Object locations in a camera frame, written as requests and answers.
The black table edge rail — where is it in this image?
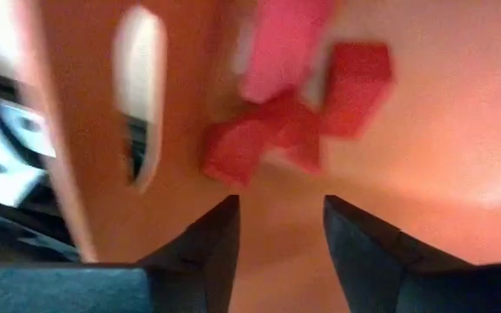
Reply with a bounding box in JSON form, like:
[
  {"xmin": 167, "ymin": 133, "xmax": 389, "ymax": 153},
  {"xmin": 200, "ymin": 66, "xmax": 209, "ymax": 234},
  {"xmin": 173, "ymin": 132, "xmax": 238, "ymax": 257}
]
[{"xmin": 0, "ymin": 190, "xmax": 80, "ymax": 264}]

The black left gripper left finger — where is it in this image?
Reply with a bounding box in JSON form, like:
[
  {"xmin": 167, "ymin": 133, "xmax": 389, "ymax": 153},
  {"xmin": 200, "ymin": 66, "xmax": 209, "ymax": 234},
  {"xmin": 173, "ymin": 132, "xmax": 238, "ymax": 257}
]
[{"xmin": 137, "ymin": 195, "xmax": 241, "ymax": 313}]

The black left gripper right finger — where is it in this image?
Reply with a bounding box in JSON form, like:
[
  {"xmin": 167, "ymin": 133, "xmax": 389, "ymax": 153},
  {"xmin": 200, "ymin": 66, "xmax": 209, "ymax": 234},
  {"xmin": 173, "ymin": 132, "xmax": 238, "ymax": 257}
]
[{"xmin": 323, "ymin": 195, "xmax": 478, "ymax": 313}]

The red block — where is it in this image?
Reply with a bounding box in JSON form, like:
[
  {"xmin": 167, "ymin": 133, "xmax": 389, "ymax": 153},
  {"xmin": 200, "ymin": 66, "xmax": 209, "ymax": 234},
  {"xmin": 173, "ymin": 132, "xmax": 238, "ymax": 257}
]
[
  {"xmin": 324, "ymin": 41, "xmax": 394, "ymax": 140},
  {"xmin": 267, "ymin": 89, "xmax": 324, "ymax": 174},
  {"xmin": 201, "ymin": 117, "xmax": 277, "ymax": 189}
]

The pink block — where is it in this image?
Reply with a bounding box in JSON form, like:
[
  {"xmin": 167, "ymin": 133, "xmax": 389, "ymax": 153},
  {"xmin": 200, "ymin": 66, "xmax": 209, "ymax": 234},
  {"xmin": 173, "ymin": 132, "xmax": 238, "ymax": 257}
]
[{"xmin": 232, "ymin": 0, "xmax": 337, "ymax": 104}]

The orange plastic bin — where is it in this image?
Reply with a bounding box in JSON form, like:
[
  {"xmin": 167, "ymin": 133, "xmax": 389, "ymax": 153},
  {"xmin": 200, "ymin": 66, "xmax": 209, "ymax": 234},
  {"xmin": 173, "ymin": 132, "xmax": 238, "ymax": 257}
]
[{"xmin": 13, "ymin": 0, "xmax": 501, "ymax": 313}]

